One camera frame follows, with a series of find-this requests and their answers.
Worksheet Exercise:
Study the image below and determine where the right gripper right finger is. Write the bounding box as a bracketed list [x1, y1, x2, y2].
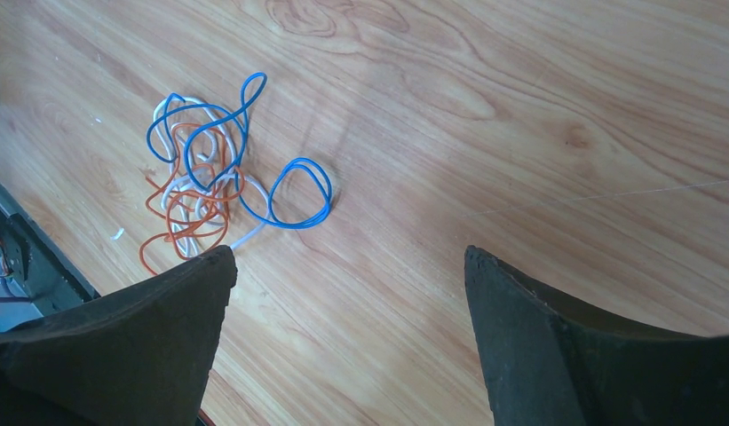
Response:
[464, 246, 729, 425]

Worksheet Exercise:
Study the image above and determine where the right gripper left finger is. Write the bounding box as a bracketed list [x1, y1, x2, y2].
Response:
[0, 246, 237, 425]

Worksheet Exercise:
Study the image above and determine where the white wire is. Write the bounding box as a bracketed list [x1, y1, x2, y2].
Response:
[151, 96, 271, 258]

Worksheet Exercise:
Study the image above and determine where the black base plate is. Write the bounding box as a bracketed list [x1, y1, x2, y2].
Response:
[0, 184, 100, 333]

